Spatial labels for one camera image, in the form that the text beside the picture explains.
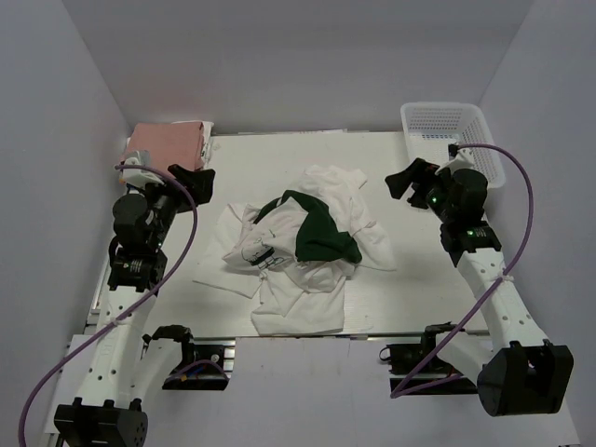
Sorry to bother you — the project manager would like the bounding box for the green and white t shirt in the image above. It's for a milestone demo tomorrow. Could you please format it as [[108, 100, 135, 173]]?
[[253, 190, 362, 264]]

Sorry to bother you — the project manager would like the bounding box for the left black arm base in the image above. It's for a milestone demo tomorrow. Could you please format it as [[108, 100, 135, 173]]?
[[142, 325, 235, 391]]

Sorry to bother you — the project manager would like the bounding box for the patterned folded t shirt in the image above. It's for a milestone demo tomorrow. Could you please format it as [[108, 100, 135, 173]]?
[[149, 121, 213, 176]]

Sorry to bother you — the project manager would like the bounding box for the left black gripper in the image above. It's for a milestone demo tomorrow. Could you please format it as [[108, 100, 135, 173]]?
[[133, 165, 214, 250]]

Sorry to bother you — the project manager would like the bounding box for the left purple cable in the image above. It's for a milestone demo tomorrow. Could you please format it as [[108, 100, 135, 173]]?
[[16, 163, 198, 447]]

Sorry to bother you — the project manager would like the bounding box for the plain white t shirt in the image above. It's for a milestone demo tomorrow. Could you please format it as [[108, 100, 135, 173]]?
[[194, 269, 345, 335]]

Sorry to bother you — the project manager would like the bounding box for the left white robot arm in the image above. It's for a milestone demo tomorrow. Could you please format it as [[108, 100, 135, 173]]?
[[54, 165, 215, 446]]

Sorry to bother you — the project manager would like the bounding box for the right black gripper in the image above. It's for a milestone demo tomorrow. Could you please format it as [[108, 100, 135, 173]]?
[[385, 158, 456, 224]]

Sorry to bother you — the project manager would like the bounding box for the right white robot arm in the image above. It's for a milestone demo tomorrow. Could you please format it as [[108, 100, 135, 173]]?
[[386, 158, 574, 416]]

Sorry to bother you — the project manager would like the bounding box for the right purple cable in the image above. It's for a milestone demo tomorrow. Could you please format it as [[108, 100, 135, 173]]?
[[389, 142, 534, 400]]

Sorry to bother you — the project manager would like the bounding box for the purple cable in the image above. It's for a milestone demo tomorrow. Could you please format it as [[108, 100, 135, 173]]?
[[389, 142, 534, 400], [16, 163, 198, 447]]

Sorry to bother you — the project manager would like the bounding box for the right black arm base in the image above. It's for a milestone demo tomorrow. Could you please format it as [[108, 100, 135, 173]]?
[[377, 323, 485, 397]]

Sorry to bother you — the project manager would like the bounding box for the white plastic basket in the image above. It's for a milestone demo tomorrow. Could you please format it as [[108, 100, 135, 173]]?
[[400, 102, 506, 189]]

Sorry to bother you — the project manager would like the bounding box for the pink folded t shirt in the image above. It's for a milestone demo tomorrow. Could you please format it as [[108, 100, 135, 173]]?
[[125, 121, 205, 171]]

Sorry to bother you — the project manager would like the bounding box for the white t shirt with print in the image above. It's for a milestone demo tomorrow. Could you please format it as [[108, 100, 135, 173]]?
[[223, 166, 397, 287]]

